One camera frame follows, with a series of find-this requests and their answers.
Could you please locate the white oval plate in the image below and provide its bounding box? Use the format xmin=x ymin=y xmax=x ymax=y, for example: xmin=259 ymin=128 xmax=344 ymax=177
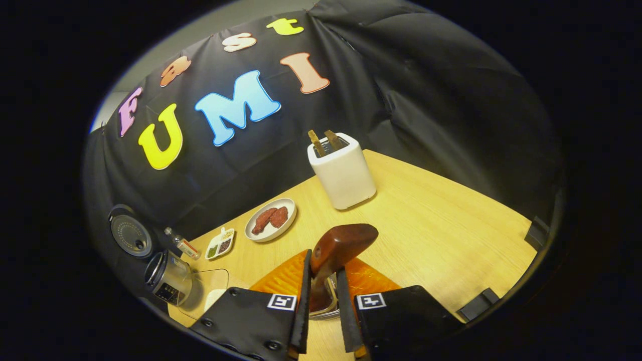
xmin=244 ymin=198 xmax=297 ymax=243

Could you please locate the small clear glass bottle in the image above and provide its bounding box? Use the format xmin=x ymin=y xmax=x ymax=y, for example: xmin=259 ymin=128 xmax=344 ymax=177
xmin=164 ymin=227 xmax=201 ymax=260

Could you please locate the clear glass rice container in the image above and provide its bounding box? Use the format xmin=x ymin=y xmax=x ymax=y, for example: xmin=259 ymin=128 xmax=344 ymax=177
xmin=309 ymin=273 xmax=341 ymax=320

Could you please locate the white divided grain dish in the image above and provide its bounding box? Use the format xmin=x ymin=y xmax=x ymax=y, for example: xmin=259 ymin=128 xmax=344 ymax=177
xmin=205 ymin=227 xmax=236 ymax=261

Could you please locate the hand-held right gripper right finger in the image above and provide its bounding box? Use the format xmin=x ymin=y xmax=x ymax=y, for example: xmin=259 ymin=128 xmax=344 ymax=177
xmin=335 ymin=258 xmax=464 ymax=361

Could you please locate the brown wooden spoon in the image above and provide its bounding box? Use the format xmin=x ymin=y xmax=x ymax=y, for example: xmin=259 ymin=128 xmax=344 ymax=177
xmin=310 ymin=223 xmax=379 ymax=314

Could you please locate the black table edge bracket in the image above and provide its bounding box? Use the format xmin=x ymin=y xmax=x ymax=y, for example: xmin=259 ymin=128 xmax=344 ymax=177
xmin=524 ymin=216 xmax=551 ymax=251
xmin=457 ymin=288 xmax=501 ymax=323

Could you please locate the grey rice cooker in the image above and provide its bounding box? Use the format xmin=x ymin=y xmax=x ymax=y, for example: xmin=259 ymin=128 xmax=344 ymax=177
xmin=107 ymin=204 xmax=194 ymax=307

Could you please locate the white chopstick holder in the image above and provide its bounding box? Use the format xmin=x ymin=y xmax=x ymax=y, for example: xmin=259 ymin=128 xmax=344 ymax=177
xmin=307 ymin=132 xmax=377 ymax=211

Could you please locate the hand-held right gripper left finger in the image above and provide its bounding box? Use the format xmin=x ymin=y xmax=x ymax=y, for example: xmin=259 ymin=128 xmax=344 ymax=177
xmin=190 ymin=249 xmax=312 ymax=361

